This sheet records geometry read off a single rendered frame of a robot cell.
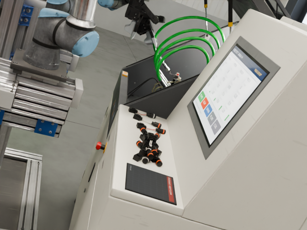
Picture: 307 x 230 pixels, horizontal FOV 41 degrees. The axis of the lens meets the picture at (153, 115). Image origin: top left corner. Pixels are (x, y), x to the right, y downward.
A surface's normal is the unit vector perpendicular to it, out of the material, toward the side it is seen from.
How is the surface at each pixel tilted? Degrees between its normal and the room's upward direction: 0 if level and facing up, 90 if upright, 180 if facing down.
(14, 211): 0
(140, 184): 0
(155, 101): 90
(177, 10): 90
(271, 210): 90
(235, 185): 90
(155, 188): 0
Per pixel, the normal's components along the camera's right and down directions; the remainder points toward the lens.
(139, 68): 0.04, 0.36
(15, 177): 0.36, -0.88
